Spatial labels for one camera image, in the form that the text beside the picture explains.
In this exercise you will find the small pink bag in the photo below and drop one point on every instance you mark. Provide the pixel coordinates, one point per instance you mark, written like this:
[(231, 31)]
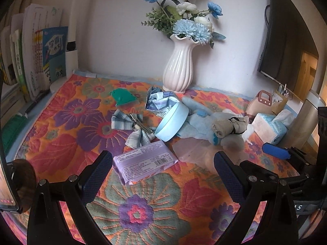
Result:
[(258, 104)]

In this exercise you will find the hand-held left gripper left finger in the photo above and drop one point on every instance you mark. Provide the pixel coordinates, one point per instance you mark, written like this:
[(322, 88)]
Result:
[(98, 173)]

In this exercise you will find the plaid bow hair clip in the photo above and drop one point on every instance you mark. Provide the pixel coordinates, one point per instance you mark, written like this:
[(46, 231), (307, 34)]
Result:
[(122, 125)]

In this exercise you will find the row of upright books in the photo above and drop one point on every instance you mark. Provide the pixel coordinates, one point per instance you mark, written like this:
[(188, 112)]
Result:
[(38, 56)]

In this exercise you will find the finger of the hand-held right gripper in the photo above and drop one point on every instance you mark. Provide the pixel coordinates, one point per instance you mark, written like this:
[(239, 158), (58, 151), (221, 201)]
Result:
[(277, 151)]

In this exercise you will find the floral blanket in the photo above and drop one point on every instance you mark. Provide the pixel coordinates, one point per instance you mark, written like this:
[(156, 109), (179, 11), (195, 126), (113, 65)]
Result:
[(76, 122)]

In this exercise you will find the beige cloth bundle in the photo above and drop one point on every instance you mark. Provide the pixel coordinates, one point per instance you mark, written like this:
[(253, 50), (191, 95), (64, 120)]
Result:
[(224, 126)]

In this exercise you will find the black pen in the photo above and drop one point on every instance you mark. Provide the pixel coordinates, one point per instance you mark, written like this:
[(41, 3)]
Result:
[(37, 102)]

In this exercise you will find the crumpled blue white packet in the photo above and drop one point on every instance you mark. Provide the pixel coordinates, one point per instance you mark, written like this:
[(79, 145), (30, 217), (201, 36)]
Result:
[(159, 102)]

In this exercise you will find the beige pen holder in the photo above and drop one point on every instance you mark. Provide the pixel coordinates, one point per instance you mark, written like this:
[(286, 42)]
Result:
[(279, 102)]

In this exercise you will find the soft tissue pack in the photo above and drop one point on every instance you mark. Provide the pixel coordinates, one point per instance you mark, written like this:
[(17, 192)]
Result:
[(268, 127)]

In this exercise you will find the green toy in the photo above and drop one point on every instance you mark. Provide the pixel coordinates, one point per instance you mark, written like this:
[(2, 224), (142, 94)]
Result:
[(125, 97)]

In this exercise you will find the light blue plush toy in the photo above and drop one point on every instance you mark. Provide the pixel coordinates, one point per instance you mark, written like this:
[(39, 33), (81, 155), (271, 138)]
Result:
[(201, 126)]

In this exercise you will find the blue and white artificial flowers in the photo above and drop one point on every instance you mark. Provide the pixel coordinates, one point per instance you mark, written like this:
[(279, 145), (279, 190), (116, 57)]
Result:
[(186, 25)]

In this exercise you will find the black wall monitor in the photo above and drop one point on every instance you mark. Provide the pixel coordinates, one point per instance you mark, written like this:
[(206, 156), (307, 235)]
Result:
[(286, 38)]

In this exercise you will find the light blue round bowl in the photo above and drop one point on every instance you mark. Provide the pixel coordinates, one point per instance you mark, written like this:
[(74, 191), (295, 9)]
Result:
[(173, 120)]

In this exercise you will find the purple wipes packet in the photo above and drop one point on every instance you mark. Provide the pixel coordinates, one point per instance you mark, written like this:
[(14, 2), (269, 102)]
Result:
[(145, 160)]

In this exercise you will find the silver cylindrical bin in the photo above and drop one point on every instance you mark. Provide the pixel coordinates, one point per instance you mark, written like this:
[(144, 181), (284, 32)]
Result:
[(304, 122)]

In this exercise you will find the green textured object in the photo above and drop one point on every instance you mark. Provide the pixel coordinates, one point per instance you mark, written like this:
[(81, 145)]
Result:
[(12, 129)]

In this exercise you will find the white ribbed vase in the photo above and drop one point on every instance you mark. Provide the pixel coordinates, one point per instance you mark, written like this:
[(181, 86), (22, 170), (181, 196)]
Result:
[(178, 69)]

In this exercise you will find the white cotton pad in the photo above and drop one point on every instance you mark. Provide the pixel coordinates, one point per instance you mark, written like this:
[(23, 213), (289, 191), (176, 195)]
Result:
[(247, 134)]

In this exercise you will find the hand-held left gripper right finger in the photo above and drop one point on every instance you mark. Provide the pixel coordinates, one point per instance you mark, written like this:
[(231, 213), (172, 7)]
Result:
[(227, 176)]

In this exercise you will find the translucent plastic bag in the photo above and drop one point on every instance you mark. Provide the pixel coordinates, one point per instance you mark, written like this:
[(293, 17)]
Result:
[(194, 153)]

